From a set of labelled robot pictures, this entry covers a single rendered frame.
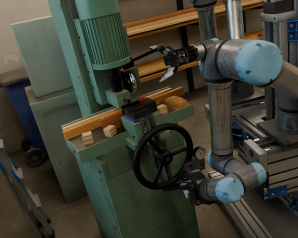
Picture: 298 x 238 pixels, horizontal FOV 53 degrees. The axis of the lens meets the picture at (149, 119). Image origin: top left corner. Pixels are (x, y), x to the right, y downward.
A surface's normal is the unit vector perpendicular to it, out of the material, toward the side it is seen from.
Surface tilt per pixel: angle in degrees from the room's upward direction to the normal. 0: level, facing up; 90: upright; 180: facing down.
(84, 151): 90
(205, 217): 0
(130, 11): 90
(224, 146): 89
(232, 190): 61
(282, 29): 90
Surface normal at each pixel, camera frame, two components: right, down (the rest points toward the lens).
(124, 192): 0.50, 0.26
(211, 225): -0.18, -0.90
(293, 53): 0.18, 0.36
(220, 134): -0.30, 0.39
